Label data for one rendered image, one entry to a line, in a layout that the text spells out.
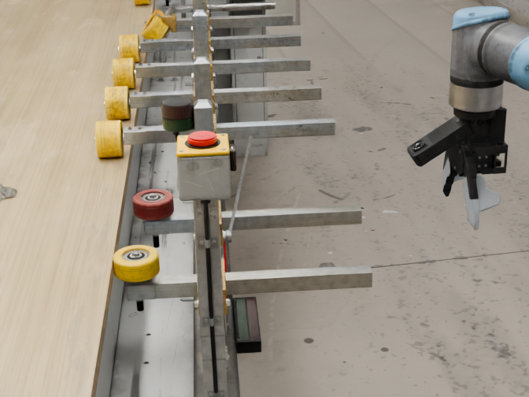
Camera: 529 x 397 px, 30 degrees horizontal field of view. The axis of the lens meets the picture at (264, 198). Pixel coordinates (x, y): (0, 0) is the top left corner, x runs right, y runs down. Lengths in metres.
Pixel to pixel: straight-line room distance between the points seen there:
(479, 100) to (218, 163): 0.55
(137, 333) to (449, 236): 2.03
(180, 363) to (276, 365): 1.13
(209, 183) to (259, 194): 2.89
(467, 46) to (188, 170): 0.56
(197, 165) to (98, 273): 0.45
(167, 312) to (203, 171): 0.85
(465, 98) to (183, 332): 0.77
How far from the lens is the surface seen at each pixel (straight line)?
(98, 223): 1.88
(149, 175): 2.83
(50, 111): 2.53
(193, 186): 1.32
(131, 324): 2.10
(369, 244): 3.78
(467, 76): 1.68
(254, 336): 1.87
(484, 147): 1.73
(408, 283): 3.51
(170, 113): 1.83
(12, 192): 2.04
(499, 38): 1.61
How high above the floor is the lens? 1.69
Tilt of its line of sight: 24 degrees down
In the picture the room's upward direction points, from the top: 2 degrees counter-clockwise
